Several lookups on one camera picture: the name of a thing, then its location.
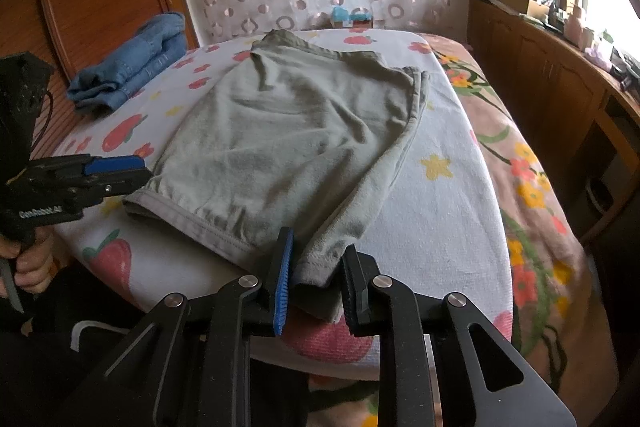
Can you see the white bottle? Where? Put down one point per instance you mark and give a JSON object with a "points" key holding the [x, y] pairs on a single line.
{"points": [[588, 39]]}

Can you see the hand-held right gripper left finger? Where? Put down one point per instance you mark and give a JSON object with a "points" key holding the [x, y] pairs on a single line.
{"points": [[280, 287]]}

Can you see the grey-green pants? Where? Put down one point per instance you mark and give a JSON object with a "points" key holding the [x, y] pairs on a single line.
{"points": [[300, 117]]}

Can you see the wooden side cabinet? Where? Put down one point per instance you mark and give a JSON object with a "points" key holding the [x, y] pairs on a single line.
{"points": [[540, 82]]}

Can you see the blue tissue box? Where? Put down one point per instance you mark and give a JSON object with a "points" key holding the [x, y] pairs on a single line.
{"points": [[352, 17]]}

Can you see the green capped bottle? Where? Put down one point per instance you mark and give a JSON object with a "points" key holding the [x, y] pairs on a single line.
{"points": [[606, 44]]}

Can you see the black tripod device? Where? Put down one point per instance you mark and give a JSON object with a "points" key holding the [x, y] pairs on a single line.
{"points": [[627, 69]]}

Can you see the cardboard box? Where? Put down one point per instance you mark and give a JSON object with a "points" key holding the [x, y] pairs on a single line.
{"points": [[522, 4]]}

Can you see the floral pink blanket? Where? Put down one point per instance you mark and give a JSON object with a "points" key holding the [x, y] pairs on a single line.
{"points": [[542, 217]]}

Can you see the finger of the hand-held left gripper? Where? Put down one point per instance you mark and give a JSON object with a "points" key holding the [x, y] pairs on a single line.
{"points": [[112, 164], [125, 182]]}

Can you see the strawberry print white towel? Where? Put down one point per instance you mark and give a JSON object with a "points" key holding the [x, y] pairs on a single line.
{"points": [[450, 217]]}

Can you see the person's left hand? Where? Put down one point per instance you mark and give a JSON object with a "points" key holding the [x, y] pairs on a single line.
{"points": [[30, 262]]}

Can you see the purple cloth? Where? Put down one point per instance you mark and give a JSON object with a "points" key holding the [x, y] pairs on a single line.
{"points": [[599, 58]]}

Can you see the pink bottle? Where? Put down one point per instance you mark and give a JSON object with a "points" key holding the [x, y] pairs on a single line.
{"points": [[576, 27]]}

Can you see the folded blue jeans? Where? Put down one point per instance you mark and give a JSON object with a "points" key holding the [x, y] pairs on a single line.
{"points": [[130, 57]]}

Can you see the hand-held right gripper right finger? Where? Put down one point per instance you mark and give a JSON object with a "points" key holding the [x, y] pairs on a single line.
{"points": [[356, 302]]}

